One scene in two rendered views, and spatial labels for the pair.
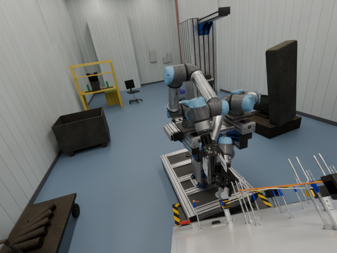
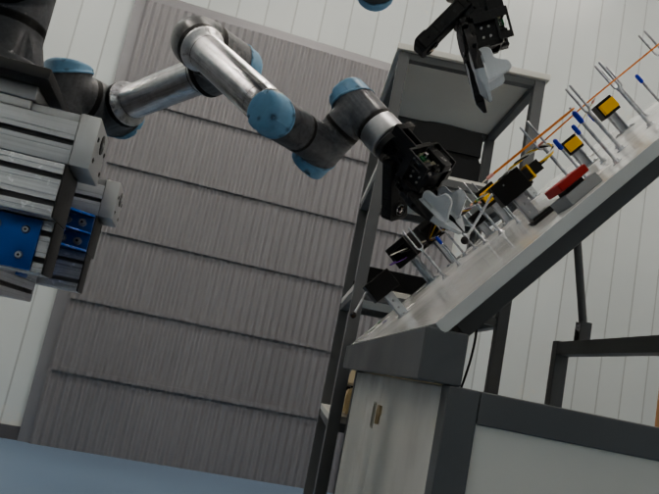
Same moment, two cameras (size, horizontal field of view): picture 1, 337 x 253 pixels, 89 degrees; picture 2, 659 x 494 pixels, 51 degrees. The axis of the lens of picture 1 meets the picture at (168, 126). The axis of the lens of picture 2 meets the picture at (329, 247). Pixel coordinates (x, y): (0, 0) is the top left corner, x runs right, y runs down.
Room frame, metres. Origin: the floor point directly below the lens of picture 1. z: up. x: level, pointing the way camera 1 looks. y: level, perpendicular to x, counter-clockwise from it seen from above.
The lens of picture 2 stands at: (0.81, 0.90, 0.79)
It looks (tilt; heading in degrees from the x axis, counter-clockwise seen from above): 10 degrees up; 271
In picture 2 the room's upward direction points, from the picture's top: 11 degrees clockwise
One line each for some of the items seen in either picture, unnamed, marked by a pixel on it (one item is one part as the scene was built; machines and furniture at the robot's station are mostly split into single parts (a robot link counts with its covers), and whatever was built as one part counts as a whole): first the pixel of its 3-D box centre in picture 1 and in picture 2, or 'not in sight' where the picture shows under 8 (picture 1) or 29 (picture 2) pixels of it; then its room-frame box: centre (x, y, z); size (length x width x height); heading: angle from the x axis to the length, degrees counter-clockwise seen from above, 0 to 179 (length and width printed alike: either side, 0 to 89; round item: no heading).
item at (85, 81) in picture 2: (236, 97); (66, 87); (1.56, -0.69, 1.33); 0.13 x 0.12 x 0.14; 53
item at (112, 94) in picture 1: (99, 86); not in sight; (7.05, 2.50, 0.90); 1.46 x 1.24 x 1.80; 103
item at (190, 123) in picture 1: (189, 119); (3, 48); (1.45, -0.20, 1.21); 0.15 x 0.15 x 0.10
